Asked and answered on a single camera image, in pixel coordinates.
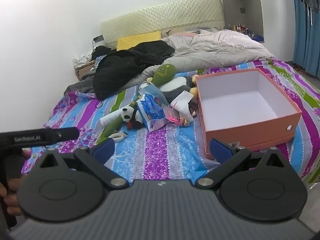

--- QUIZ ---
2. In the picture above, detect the yellow pillow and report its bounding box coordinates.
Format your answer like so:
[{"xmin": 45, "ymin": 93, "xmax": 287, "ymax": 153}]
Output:
[{"xmin": 116, "ymin": 31, "xmax": 162, "ymax": 51}]

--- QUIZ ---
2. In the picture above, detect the white tube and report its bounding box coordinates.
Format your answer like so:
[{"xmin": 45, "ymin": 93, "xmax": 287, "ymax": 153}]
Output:
[{"xmin": 99, "ymin": 111, "xmax": 123, "ymax": 127}]

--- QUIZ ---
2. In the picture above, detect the grey white penguin plush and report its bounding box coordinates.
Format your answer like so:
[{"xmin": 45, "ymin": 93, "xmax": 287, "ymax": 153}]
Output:
[{"xmin": 147, "ymin": 74, "xmax": 200, "ymax": 105}]

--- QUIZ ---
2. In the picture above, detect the white blue tissue pack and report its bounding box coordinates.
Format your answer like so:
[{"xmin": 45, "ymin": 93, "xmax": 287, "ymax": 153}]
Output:
[{"xmin": 144, "ymin": 115, "xmax": 167, "ymax": 132}]

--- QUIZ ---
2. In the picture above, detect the red snack packet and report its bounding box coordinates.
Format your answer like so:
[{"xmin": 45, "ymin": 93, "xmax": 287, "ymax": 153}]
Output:
[{"xmin": 126, "ymin": 120, "xmax": 145, "ymax": 130}]

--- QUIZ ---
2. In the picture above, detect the white plastic bag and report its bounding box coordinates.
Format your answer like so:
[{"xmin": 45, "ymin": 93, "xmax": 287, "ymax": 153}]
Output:
[{"xmin": 170, "ymin": 91, "xmax": 198, "ymax": 120}]

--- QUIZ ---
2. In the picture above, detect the blue curtain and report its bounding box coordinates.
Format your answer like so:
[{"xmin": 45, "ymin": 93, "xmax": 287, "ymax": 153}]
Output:
[{"xmin": 291, "ymin": 0, "xmax": 320, "ymax": 77}]

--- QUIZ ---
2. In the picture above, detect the pale grey duvet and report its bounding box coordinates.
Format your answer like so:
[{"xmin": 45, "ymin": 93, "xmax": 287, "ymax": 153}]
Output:
[{"xmin": 125, "ymin": 29, "xmax": 274, "ymax": 88}]

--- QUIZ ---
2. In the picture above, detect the person's left hand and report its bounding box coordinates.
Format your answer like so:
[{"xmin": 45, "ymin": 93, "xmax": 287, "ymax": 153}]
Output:
[{"xmin": 0, "ymin": 149, "xmax": 32, "ymax": 217}]

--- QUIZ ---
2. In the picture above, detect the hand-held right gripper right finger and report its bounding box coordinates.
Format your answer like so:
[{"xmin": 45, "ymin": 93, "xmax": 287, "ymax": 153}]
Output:
[{"xmin": 195, "ymin": 137, "xmax": 288, "ymax": 190}]

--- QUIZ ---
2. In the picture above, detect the striped floral bedsheet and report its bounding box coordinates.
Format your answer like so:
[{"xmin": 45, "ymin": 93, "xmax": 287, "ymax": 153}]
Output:
[{"xmin": 21, "ymin": 57, "xmax": 320, "ymax": 184}]

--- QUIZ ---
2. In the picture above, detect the row of small bottles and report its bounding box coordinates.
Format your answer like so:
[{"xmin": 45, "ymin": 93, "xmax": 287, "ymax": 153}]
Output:
[{"xmin": 229, "ymin": 23, "xmax": 257, "ymax": 37}]

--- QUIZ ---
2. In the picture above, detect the blue plastic bag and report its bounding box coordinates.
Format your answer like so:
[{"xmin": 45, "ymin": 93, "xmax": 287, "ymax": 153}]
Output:
[{"xmin": 136, "ymin": 93, "xmax": 167, "ymax": 123}]

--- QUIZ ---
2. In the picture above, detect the crumpled white cloth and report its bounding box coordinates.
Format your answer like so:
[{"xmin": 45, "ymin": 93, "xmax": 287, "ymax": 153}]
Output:
[{"xmin": 72, "ymin": 50, "xmax": 94, "ymax": 68}]

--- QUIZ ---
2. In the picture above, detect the orange cardboard box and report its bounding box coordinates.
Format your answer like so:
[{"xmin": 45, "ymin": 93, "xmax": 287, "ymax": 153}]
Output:
[{"xmin": 194, "ymin": 68, "xmax": 303, "ymax": 159}]

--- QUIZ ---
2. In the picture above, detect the pink grey patterned pillow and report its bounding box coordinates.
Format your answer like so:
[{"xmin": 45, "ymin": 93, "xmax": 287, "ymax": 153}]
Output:
[{"xmin": 164, "ymin": 27, "xmax": 215, "ymax": 39}]

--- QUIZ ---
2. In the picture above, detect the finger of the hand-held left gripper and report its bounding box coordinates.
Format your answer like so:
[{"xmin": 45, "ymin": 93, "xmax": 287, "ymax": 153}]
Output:
[{"xmin": 57, "ymin": 127, "xmax": 80, "ymax": 141}]

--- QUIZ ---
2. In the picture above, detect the dark grey blanket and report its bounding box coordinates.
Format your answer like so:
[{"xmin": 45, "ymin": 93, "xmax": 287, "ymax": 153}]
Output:
[{"xmin": 64, "ymin": 71, "xmax": 100, "ymax": 97}]

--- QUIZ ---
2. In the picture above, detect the black bag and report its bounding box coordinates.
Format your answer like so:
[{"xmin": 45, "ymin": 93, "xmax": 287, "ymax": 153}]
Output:
[{"xmin": 91, "ymin": 45, "xmax": 113, "ymax": 60}]

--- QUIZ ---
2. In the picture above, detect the brown cardboard box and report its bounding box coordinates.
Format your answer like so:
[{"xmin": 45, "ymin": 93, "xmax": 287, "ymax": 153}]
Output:
[{"xmin": 74, "ymin": 60, "xmax": 97, "ymax": 81}]

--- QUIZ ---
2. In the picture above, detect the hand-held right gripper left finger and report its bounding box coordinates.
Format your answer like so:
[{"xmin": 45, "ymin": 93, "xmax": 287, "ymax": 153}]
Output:
[{"xmin": 37, "ymin": 138, "xmax": 129, "ymax": 190}]

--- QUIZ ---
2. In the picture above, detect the pink fringed trinket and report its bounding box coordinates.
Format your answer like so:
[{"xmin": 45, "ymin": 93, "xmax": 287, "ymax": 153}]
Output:
[{"xmin": 164, "ymin": 106, "xmax": 184, "ymax": 124}]

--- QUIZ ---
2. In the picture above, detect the small panda plush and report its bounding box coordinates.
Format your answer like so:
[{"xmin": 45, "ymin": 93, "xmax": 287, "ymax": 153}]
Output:
[{"xmin": 121, "ymin": 106, "xmax": 137, "ymax": 123}]

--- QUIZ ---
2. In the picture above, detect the green plush massage stick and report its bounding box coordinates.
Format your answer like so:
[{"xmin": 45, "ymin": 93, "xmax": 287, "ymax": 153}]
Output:
[{"xmin": 105, "ymin": 64, "xmax": 178, "ymax": 138}]

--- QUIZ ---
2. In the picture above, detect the cream quilted headboard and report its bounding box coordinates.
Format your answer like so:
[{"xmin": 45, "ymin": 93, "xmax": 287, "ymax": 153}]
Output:
[{"xmin": 100, "ymin": 0, "xmax": 224, "ymax": 49}]

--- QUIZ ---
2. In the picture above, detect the black jacket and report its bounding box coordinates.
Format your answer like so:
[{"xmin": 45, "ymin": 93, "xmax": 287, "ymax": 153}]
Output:
[{"xmin": 92, "ymin": 41, "xmax": 175, "ymax": 101}]

